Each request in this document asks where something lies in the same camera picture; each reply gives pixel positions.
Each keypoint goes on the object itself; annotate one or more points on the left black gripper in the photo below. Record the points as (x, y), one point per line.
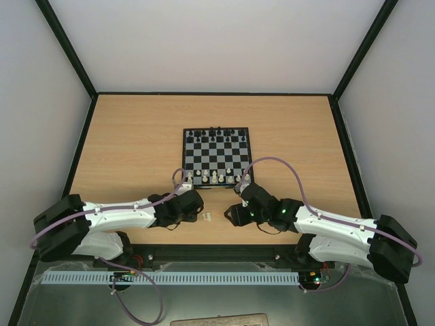
(192, 217)

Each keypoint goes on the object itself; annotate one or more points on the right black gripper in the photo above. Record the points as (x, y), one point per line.
(236, 214)

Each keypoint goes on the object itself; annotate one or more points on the white chess pieces pile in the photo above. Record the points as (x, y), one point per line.
(207, 216)

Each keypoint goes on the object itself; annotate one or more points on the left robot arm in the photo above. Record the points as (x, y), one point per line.
(73, 227)

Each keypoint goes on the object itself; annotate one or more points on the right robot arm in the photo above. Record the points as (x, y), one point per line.
(380, 244)

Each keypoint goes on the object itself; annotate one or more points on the black chess pieces row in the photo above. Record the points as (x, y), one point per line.
(216, 135)

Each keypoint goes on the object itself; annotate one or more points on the right green controller board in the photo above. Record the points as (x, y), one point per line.
(316, 277)

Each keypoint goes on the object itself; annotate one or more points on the left controller board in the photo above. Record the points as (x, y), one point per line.
(123, 276)

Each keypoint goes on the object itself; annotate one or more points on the black and silver chessboard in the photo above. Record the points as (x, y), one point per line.
(216, 157)

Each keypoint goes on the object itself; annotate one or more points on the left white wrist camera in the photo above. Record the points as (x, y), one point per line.
(186, 186)

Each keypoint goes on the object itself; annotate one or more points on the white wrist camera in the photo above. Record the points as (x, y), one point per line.
(186, 186)
(238, 189)

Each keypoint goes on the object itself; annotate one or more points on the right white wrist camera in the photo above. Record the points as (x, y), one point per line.
(238, 189)

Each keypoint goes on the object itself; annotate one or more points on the black aluminium frame rail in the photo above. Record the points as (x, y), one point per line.
(275, 255)

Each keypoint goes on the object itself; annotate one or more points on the light blue cable duct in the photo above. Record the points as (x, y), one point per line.
(174, 278)

